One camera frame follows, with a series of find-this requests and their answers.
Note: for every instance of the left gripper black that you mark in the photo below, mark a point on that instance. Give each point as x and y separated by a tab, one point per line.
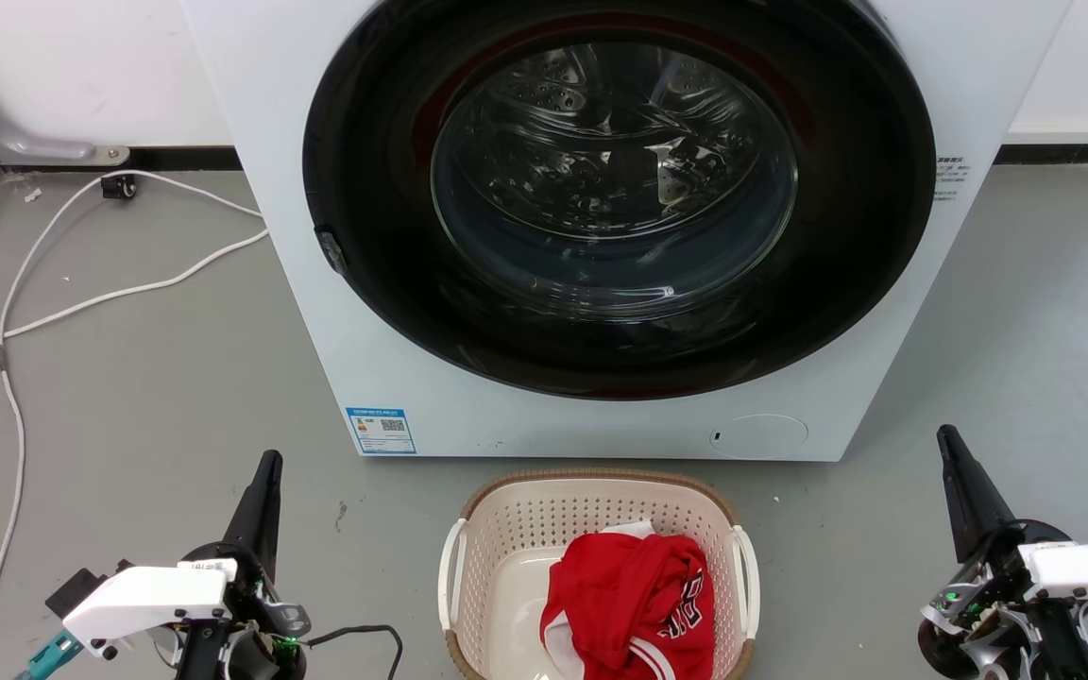
256	619

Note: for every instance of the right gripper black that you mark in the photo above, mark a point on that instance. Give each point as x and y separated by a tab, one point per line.
988	604

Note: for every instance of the beige perforated laundry basket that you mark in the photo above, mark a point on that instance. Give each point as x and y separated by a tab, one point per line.
516	529

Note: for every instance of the blue energy label sticker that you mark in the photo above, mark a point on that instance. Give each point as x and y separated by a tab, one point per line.
381	431

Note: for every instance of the round white filter cover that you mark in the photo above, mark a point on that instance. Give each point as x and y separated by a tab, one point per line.
757	436

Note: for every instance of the white front-load washing machine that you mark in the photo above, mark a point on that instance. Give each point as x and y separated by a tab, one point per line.
280	283

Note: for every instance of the round black washer door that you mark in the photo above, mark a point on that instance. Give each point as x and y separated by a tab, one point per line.
846	283

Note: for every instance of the white garment piece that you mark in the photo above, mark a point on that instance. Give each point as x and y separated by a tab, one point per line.
634	527

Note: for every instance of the small black floor fitting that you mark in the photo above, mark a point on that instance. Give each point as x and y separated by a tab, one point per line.
118	187

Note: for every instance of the red basketball jersey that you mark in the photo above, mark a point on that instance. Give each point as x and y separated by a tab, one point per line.
624	604

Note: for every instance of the right white wrist camera housing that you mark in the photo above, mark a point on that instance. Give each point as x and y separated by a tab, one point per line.
1087	571

